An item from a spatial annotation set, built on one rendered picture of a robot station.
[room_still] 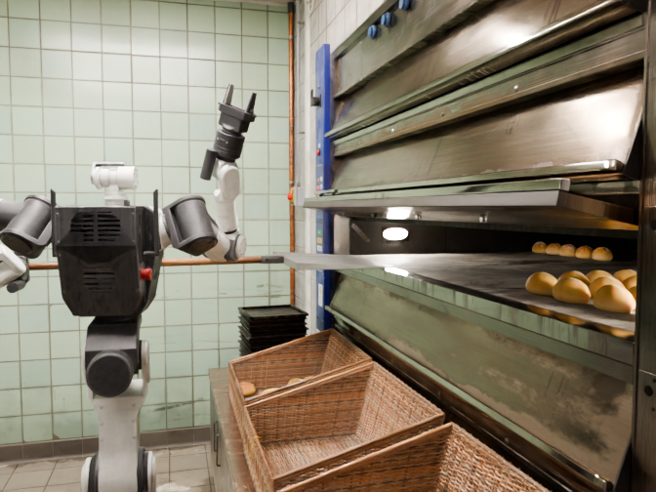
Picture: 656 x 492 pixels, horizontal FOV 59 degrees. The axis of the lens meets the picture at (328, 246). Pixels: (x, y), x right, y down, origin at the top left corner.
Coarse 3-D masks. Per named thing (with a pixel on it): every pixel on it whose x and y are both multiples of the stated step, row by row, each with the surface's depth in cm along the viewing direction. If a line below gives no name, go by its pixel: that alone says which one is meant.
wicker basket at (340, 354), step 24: (312, 336) 261; (336, 336) 255; (240, 360) 254; (264, 360) 257; (288, 360) 260; (312, 360) 262; (336, 360) 248; (360, 360) 211; (240, 384) 222; (240, 408) 210; (240, 432) 209
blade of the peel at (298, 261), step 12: (276, 252) 257; (288, 252) 259; (288, 264) 220; (300, 264) 204; (312, 264) 206; (324, 264) 207; (336, 264) 223; (348, 264) 223; (360, 264) 223; (372, 264) 222; (384, 264) 222
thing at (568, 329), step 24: (408, 288) 183; (432, 288) 166; (456, 288) 157; (480, 312) 141; (504, 312) 131; (528, 312) 122; (552, 312) 120; (552, 336) 114; (576, 336) 107; (600, 336) 101; (624, 336) 98; (624, 360) 96
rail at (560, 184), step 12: (540, 180) 94; (552, 180) 91; (564, 180) 89; (372, 192) 173; (384, 192) 163; (396, 192) 154; (408, 192) 146; (420, 192) 139; (432, 192) 132; (444, 192) 127; (456, 192) 121; (468, 192) 117; (480, 192) 112; (492, 192) 108; (504, 192) 104
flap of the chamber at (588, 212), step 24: (528, 192) 97; (552, 192) 91; (360, 216) 235; (384, 216) 203; (408, 216) 178; (432, 216) 159; (456, 216) 143; (504, 216) 120; (528, 216) 111; (552, 216) 103; (576, 216) 96; (600, 216) 91; (624, 216) 92
